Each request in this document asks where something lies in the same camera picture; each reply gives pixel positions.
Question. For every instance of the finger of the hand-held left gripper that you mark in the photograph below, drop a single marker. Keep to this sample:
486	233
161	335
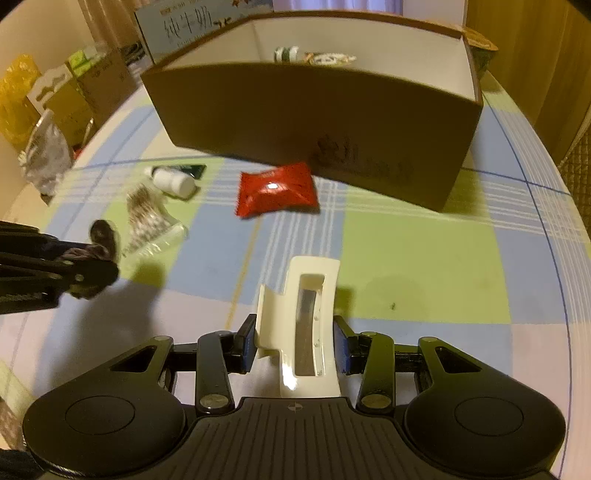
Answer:
23	240
87	277

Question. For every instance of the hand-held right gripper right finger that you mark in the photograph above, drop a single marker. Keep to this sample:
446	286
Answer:
344	346

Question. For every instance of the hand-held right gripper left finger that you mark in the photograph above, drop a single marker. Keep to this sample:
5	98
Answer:
247	344

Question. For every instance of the white hair clip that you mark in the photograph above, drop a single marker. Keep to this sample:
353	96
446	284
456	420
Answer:
277	332

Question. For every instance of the dark hair scrunchie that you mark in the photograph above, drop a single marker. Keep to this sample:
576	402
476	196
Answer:
104	235

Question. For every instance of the cotton swab bag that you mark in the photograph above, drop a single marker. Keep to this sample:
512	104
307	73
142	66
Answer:
147	217

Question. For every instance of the small white bottle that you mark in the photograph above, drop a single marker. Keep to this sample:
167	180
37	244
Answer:
173	182

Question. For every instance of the red snack packet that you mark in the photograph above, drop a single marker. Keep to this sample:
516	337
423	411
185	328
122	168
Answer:
277	189

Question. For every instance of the brown cardboard box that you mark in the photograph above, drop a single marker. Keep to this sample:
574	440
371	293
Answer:
300	134

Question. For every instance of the green blister card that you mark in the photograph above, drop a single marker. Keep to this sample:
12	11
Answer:
323	58

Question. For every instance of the checkered cloth desktop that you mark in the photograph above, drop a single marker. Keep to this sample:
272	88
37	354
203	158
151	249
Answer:
415	240

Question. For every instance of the clear plastic bag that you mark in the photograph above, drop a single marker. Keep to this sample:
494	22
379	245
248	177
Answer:
46	157

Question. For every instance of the dark green small card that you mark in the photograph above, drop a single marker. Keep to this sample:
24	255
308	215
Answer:
194	170

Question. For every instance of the plain cardboard carton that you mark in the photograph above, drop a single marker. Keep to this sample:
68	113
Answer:
97	87

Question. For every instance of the blue milk carton case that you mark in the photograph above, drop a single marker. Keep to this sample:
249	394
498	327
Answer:
194	27

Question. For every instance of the quilted cover chair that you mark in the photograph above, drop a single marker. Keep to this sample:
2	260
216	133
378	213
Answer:
577	157

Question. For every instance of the orange lid noodle bowl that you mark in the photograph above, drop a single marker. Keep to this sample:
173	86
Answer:
482	50

